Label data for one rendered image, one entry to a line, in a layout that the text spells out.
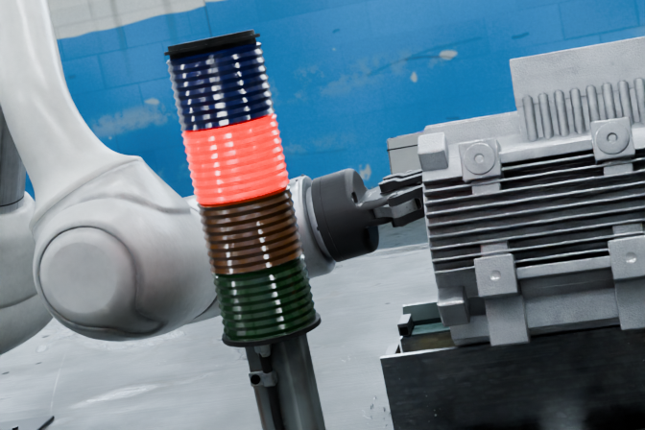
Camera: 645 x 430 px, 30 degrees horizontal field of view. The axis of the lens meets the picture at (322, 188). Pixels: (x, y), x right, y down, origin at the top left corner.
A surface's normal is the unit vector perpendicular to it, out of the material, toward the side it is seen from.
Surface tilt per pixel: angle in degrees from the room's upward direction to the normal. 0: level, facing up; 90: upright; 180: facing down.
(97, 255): 89
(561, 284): 115
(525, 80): 72
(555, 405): 90
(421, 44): 90
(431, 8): 90
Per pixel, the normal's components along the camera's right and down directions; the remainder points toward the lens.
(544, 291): -0.08, 0.63
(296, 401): -0.18, 0.18
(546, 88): -0.24, -0.13
